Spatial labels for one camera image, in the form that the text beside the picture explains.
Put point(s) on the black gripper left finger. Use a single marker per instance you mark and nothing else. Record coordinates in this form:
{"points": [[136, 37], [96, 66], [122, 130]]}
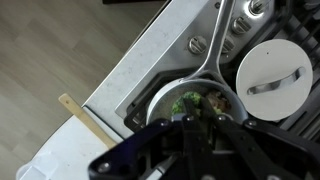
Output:
{"points": [[186, 140]]}

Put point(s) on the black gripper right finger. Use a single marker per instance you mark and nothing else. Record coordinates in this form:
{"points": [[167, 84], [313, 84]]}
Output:
{"points": [[240, 140]]}

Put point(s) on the large green broccoli floret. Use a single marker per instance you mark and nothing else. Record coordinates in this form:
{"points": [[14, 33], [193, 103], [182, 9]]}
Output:
{"points": [[190, 95]]}

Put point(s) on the brown cooked food pieces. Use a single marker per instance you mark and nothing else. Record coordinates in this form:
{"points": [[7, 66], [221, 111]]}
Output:
{"points": [[216, 100]]}

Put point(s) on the black and steel cooktop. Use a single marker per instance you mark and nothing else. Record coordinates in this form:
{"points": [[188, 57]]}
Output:
{"points": [[173, 56]]}

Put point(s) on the steel cooktop knob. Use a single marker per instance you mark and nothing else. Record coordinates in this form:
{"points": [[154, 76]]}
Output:
{"points": [[240, 25], [258, 6], [197, 45], [229, 45]]}

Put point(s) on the wooden spatula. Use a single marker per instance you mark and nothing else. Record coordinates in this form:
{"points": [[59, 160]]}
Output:
{"points": [[83, 116]]}

